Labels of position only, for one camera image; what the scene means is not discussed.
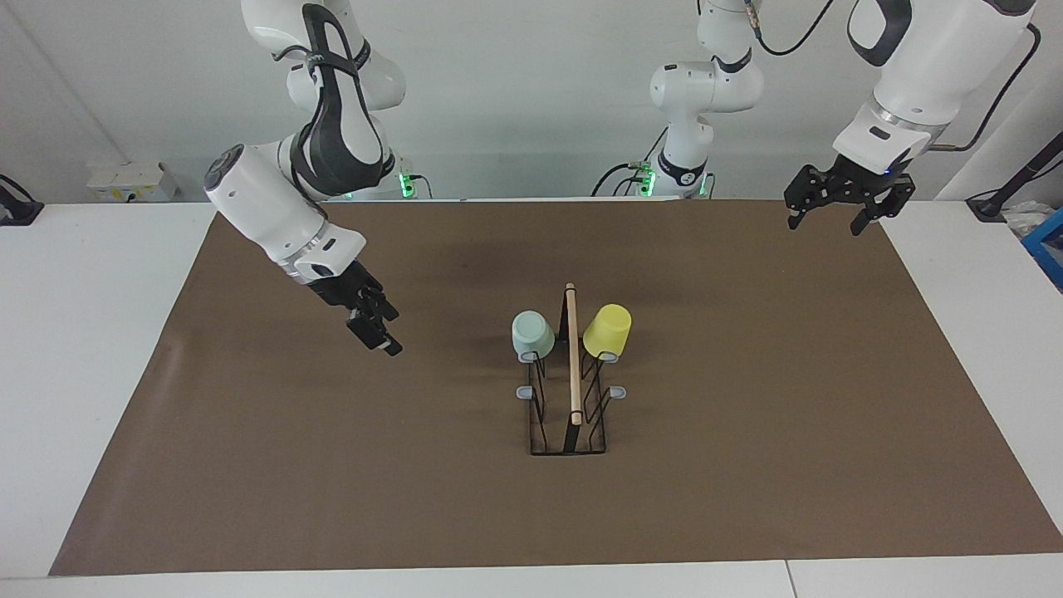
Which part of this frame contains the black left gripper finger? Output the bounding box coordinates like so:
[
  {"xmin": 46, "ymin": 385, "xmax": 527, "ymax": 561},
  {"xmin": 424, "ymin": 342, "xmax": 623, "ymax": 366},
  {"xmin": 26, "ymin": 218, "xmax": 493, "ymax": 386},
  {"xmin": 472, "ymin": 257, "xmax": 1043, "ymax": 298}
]
[
  {"xmin": 849, "ymin": 173, "xmax": 918, "ymax": 238},
  {"xmin": 784, "ymin": 164, "xmax": 840, "ymax": 231}
]

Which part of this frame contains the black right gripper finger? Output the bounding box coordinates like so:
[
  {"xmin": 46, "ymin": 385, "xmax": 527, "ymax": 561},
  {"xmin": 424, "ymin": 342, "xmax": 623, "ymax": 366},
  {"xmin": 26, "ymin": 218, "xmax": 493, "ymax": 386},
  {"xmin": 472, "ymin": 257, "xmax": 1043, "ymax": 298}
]
[
  {"xmin": 357, "ymin": 287, "xmax": 401, "ymax": 326},
  {"xmin": 345, "ymin": 309, "xmax": 404, "ymax": 358}
]

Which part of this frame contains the pale green plastic cup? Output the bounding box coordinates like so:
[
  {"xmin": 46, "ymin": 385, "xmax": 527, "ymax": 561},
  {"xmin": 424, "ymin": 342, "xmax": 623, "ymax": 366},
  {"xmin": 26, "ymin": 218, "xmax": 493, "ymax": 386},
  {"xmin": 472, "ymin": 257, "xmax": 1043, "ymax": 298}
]
[{"xmin": 511, "ymin": 311, "xmax": 556, "ymax": 362}]

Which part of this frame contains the yellow plastic cup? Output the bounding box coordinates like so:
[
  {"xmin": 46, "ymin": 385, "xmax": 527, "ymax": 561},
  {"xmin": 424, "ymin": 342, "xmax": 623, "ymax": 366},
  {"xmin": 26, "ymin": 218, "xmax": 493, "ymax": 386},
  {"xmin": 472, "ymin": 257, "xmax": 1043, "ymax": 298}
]
[{"xmin": 583, "ymin": 304, "xmax": 632, "ymax": 360}]

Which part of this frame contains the black stand with pole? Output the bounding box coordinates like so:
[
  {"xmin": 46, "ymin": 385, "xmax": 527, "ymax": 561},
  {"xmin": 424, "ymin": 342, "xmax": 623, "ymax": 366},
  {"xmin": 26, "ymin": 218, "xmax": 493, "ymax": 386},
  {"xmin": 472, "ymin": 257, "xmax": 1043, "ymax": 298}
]
[{"xmin": 966, "ymin": 131, "xmax": 1063, "ymax": 223}]

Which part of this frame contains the clear plastic bag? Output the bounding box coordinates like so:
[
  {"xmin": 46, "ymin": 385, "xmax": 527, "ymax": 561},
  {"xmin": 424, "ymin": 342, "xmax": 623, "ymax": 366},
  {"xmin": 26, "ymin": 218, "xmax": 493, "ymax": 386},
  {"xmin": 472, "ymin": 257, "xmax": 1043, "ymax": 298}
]
[{"xmin": 1002, "ymin": 202, "xmax": 1057, "ymax": 242}]

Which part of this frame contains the blue box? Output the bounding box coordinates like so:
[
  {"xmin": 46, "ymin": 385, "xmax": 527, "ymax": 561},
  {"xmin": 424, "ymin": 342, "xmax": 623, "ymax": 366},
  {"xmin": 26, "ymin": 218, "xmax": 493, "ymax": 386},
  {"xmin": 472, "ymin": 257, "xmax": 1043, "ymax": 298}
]
[{"xmin": 1021, "ymin": 208, "xmax": 1063, "ymax": 292}]

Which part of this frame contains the brown table mat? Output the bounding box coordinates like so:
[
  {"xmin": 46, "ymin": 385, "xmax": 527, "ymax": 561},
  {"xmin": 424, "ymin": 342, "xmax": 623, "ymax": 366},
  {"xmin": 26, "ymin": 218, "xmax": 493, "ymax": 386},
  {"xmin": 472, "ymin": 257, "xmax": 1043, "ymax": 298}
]
[{"xmin": 48, "ymin": 199, "xmax": 1063, "ymax": 577}]

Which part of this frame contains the white power strip box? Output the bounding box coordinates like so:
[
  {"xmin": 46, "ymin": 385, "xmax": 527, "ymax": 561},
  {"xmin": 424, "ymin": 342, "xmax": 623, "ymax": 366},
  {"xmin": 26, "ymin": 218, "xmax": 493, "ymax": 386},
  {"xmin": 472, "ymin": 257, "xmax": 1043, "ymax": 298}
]
[{"xmin": 87, "ymin": 160, "xmax": 179, "ymax": 203}]

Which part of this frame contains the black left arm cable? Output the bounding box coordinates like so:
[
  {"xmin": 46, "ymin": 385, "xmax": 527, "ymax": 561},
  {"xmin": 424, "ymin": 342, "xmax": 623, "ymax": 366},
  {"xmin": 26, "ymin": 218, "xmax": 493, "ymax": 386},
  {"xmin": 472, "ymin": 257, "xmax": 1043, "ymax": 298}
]
[{"xmin": 743, "ymin": 0, "xmax": 1043, "ymax": 153}]

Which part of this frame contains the black wire cup rack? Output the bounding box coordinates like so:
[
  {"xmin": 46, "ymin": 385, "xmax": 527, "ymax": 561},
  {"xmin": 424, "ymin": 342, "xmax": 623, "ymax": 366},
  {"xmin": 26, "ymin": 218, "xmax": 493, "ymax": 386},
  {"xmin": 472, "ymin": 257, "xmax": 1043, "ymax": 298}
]
[{"xmin": 517, "ymin": 282, "xmax": 628, "ymax": 457}]

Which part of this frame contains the black base cable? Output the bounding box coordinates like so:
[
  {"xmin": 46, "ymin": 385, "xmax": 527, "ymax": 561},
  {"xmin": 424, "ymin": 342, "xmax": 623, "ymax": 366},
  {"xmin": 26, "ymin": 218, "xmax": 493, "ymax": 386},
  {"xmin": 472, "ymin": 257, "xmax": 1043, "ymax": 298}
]
[{"xmin": 591, "ymin": 125, "xmax": 669, "ymax": 198}]

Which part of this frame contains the black clamp mount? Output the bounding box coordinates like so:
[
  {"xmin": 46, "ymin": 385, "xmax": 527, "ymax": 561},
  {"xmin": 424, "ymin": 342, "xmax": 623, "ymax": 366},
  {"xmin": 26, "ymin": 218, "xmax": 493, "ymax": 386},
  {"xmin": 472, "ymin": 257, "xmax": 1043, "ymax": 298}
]
[{"xmin": 0, "ymin": 174, "xmax": 44, "ymax": 227}]

